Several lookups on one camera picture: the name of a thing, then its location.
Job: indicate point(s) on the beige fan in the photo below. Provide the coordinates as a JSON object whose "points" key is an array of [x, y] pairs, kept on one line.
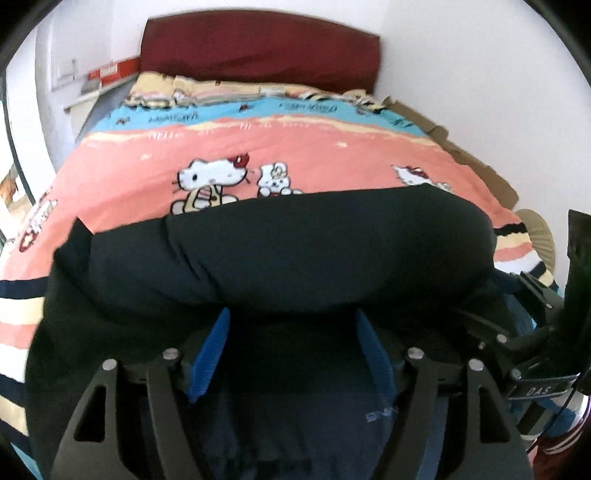
{"points": [[540, 235]]}

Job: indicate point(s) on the white wall shelf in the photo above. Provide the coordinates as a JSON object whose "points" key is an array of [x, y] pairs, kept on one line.
{"points": [[98, 92]]}

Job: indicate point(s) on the dark red headboard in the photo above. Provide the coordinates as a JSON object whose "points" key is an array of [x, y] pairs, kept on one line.
{"points": [[256, 46]]}

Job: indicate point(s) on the black puffer jacket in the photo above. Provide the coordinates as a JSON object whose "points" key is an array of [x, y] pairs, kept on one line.
{"points": [[290, 395]]}

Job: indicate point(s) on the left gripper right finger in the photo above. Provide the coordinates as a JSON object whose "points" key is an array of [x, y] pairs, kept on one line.
{"points": [[449, 420]]}

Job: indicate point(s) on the red box on shelf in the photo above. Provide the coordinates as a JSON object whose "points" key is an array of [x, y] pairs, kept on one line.
{"points": [[114, 71]]}

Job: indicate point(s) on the Hello Kitty pink blanket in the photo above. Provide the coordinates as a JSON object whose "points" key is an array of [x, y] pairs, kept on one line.
{"points": [[177, 146]]}

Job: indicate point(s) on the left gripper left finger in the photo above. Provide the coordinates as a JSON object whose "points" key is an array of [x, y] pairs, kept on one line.
{"points": [[132, 421]]}

